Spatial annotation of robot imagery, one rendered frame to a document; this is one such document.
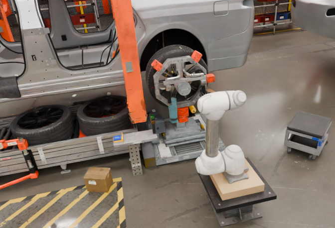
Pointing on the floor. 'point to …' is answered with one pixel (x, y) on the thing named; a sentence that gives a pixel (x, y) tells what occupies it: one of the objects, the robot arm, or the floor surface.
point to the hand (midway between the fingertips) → (203, 91)
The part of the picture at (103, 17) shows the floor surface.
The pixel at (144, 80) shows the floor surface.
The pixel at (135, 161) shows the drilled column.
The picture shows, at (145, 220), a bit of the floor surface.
